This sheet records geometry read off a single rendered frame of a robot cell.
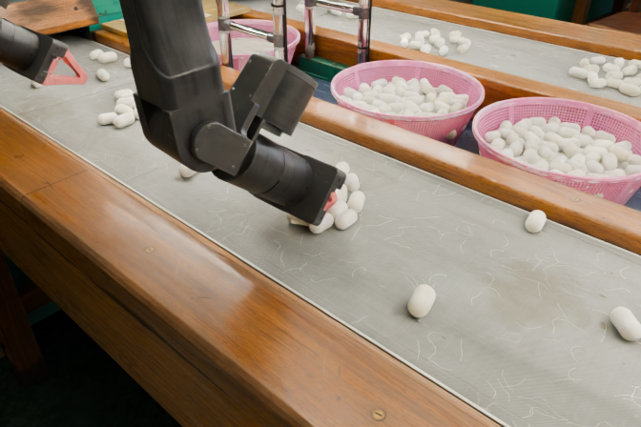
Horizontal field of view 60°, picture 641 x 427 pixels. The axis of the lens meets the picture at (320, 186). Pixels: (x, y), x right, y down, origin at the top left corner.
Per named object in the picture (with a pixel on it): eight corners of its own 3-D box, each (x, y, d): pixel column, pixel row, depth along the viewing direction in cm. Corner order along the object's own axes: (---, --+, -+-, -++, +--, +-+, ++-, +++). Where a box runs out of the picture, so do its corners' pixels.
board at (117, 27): (137, 41, 121) (136, 36, 120) (101, 29, 129) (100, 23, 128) (251, 11, 142) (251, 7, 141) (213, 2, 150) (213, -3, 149)
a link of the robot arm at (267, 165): (192, 164, 54) (230, 187, 50) (225, 100, 54) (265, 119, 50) (237, 183, 59) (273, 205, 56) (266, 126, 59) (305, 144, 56)
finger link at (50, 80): (79, 53, 91) (25, 26, 83) (103, 64, 87) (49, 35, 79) (61, 91, 91) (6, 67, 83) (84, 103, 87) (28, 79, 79)
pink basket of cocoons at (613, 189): (611, 265, 71) (633, 203, 66) (432, 191, 86) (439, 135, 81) (668, 183, 88) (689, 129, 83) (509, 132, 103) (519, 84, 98)
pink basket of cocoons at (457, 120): (465, 182, 88) (474, 128, 83) (308, 153, 96) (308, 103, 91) (485, 115, 110) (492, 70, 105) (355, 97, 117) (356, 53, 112)
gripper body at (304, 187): (279, 146, 66) (240, 123, 60) (347, 173, 60) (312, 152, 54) (256, 195, 66) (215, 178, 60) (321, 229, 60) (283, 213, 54)
